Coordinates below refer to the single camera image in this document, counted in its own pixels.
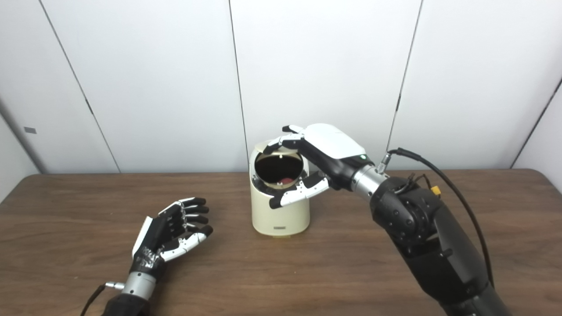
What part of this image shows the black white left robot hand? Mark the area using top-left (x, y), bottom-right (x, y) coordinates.
top-left (130, 197), bottom-right (214, 279)

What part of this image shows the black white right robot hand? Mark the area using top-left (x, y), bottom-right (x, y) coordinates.
top-left (263, 123), bottom-right (374, 210)

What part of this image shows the round cream bin lid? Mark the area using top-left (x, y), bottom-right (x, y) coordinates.
top-left (256, 140), bottom-right (303, 157)

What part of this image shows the cream-colored bin body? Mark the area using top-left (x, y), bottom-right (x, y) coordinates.
top-left (249, 143), bottom-right (310, 238)

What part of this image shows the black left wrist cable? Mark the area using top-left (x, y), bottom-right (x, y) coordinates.
top-left (80, 282), bottom-right (126, 316)

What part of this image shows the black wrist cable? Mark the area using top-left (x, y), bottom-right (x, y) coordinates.
top-left (378, 148), bottom-right (496, 288)
top-left (80, 282), bottom-right (126, 316)

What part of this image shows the thin wires yellow connector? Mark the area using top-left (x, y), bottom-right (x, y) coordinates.
top-left (395, 173), bottom-right (442, 198)

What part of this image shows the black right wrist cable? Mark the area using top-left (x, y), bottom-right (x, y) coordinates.
top-left (378, 148), bottom-right (496, 288)

